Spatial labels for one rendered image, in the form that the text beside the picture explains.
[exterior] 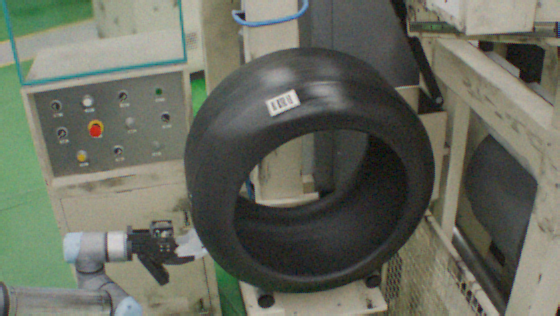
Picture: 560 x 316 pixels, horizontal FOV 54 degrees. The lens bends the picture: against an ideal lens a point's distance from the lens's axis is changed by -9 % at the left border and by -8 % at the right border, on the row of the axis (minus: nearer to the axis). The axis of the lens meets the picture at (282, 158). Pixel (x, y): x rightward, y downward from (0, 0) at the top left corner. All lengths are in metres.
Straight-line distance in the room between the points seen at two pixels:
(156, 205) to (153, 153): 0.19
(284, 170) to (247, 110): 0.54
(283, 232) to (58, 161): 0.86
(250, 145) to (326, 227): 0.55
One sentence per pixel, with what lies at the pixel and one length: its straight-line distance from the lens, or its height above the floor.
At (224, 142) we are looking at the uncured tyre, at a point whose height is 1.36.
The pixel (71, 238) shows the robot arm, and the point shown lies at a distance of 1.43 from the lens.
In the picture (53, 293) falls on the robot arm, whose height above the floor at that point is 1.13.
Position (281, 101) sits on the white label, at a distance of 1.17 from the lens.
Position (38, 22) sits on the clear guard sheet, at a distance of 1.88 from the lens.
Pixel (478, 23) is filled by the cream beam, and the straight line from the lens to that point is 0.98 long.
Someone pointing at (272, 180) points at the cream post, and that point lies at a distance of 1.71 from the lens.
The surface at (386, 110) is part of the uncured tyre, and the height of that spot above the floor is 1.40.
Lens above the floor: 1.95
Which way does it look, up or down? 31 degrees down
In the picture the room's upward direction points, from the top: 3 degrees counter-clockwise
